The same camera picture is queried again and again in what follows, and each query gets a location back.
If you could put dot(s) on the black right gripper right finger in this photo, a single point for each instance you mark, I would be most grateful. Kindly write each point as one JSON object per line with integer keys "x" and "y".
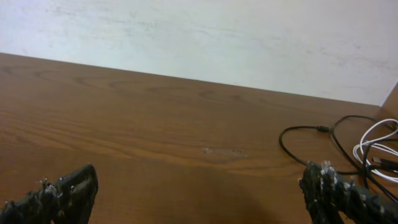
{"x": 327, "y": 194}

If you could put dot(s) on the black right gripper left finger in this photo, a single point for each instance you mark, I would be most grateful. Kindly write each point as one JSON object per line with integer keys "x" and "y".
{"x": 68, "y": 200}

